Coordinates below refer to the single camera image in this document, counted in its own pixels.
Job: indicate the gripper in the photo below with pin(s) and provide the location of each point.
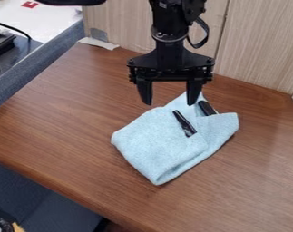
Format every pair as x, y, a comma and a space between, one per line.
170, 65

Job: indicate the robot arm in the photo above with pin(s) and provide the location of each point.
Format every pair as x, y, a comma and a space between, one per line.
171, 18

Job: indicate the light blue cloth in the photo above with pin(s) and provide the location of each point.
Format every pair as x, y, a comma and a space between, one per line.
173, 141

